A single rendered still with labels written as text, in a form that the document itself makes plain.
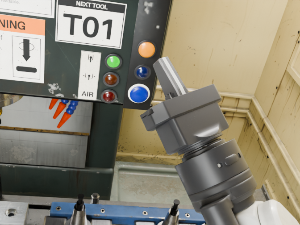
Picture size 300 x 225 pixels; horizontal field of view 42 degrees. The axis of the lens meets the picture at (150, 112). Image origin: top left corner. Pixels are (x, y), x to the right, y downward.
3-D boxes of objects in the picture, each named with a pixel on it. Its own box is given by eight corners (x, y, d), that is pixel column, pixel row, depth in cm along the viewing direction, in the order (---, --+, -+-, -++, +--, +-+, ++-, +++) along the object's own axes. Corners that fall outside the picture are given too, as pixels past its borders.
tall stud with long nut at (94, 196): (96, 223, 135) (99, 197, 128) (88, 223, 135) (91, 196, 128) (96, 217, 137) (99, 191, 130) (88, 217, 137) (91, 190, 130)
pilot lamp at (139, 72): (148, 80, 63) (150, 67, 62) (135, 78, 62) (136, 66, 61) (147, 78, 63) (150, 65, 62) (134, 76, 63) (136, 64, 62)
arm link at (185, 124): (231, 74, 53) (272, 155, 51) (193, 100, 61) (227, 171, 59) (157, 99, 46) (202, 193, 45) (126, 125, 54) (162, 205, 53)
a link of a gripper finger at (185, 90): (154, 65, 56) (173, 104, 55) (165, 55, 53) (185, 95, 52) (163, 62, 57) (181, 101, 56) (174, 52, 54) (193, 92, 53)
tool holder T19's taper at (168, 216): (176, 224, 98) (181, 205, 95) (178, 238, 95) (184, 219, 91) (158, 223, 98) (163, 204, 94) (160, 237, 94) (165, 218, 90)
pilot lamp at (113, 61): (119, 69, 61) (121, 56, 60) (105, 68, 61) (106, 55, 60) (119, 67, 62) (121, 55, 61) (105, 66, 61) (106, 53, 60)
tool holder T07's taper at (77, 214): (88, 220, 95) (90, 201, 91) (85, 235, 91) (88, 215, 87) (69, 218, 94) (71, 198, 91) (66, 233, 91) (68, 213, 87)
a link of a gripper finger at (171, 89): (165, 55, 53) (185, 95, 52) (154, 65, 56) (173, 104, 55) (156, 57, 52) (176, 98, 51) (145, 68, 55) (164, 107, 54)
